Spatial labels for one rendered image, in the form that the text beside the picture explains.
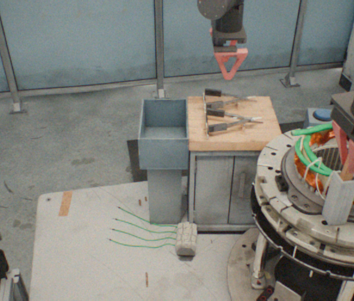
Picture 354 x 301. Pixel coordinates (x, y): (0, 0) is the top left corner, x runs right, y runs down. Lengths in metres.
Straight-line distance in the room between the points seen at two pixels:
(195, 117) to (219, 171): 0.13
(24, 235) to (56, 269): 1.21
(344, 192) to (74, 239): 0.68
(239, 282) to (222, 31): 0.53
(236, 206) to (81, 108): 2.21
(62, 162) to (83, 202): 1.46
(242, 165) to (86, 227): 0.43
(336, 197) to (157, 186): 0.48
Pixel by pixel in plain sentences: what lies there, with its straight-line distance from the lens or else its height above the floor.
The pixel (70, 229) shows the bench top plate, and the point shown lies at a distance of 1.15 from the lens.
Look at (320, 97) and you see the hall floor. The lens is 3.38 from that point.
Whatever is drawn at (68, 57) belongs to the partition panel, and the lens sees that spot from 3.05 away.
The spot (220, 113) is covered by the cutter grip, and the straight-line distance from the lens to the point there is 0.97.
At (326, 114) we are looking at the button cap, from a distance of 1.10.
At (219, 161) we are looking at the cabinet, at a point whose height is 1.00.
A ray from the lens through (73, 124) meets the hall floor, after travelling 2.98.
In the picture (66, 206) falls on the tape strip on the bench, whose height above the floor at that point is 0.78.
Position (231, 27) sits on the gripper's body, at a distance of 0.92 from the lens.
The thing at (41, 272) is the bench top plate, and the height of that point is 0.78.
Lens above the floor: 1.60
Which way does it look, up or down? 37 degrees down
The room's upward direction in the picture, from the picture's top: straight up
